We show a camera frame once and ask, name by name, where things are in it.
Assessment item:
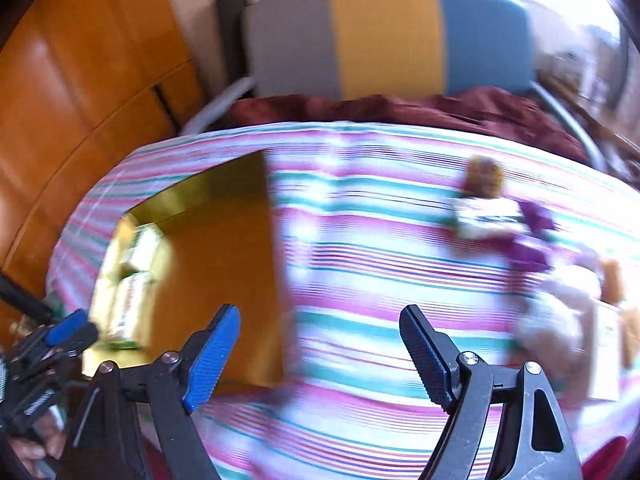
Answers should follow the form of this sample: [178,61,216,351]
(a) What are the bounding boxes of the white medicine box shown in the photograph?
[587,302,622,402]

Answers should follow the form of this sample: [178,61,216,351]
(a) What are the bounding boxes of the white knitted sock roll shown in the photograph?
[514,306,590,404]

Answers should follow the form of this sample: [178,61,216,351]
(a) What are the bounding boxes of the yellow sponge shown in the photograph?
[620,308,640,370]
[601,259,626,306]

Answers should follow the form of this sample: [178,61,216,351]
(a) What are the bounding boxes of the white plastic wrap ball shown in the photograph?
[564,245,603,288]

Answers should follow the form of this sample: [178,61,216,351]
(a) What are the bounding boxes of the purple snack packet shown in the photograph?
[518,200,555,236]
[506,236,552,273]

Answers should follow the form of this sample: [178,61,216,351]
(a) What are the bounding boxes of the cracker packet green trim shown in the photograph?
[451,197,529,240]

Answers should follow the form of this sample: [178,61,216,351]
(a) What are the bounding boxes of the yellow sock ball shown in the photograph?
[463,156,504,198]

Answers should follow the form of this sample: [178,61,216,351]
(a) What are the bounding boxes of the small green white box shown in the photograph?
[120,223,163,272]

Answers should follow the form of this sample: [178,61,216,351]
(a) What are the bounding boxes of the gold interior storage box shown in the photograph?
[82,151,292,394]

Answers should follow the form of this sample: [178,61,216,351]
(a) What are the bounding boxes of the striped bed sheet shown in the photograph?
[47,122,639,479]

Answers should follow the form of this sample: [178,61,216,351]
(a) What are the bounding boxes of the wooden wardrobe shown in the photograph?
[1,0,205,298]

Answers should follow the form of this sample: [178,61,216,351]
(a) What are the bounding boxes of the maroon blanket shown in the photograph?
[226,87,588,164]

